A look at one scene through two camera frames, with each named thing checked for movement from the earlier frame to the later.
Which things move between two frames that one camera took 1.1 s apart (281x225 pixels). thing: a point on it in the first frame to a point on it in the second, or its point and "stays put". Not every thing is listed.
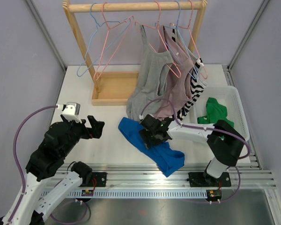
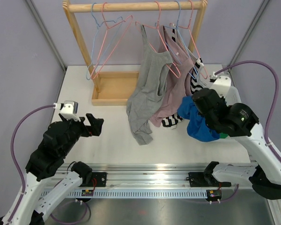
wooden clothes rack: [114, 88] stays put
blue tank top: [169, 160] to [196, 127]
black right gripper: [145, 134] to [221, 98]
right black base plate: [203, 179] stays put
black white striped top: [197, 85] stays put
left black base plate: [98, 179] stays put
